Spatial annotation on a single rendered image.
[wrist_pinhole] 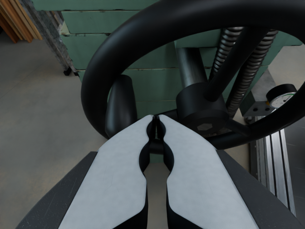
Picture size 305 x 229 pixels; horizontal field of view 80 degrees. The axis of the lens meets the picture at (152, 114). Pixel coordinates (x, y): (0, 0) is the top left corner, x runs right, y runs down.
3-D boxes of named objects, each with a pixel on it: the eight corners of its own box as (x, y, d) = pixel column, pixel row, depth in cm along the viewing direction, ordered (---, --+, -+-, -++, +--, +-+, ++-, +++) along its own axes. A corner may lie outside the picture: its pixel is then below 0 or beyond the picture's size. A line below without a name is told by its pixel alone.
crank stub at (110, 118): (144, 138, 13) (126, 148, 15) (142, 78, 16) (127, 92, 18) (114, 129, 12) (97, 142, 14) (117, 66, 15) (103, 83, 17)
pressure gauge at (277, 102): (260, 112, 47) (280, 93, 40) (255, 101, 49) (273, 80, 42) (284, 112, 48) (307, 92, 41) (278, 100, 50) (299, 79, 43)
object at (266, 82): (242, 117, 55) (255, 102, 48) (230, 86, 61) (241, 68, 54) (269, 116, 55) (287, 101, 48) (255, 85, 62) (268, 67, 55)
